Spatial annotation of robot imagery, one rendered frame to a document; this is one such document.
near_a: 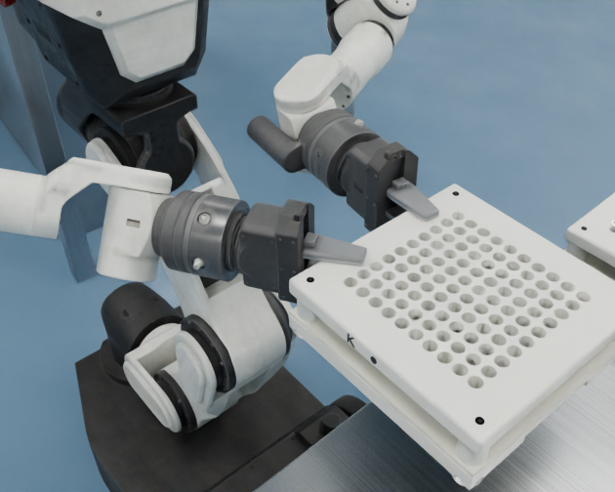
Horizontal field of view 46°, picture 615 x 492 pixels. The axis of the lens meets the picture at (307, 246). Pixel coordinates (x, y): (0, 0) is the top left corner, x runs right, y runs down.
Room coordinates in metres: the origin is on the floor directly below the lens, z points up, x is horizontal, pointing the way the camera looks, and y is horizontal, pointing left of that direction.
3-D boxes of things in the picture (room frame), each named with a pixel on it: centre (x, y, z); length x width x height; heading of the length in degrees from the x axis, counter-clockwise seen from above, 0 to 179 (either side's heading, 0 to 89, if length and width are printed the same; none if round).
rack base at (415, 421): (0.50, -0.15, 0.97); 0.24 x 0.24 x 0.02; 40
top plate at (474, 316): (0.50, -0.15, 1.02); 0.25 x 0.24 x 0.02; 130
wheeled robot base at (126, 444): (0.97, 0.24, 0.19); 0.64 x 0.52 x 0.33; 40
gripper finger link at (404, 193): (0.63, -0.12, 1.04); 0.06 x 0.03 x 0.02; 32
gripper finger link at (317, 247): (0.55, -0.03, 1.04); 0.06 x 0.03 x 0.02; 72
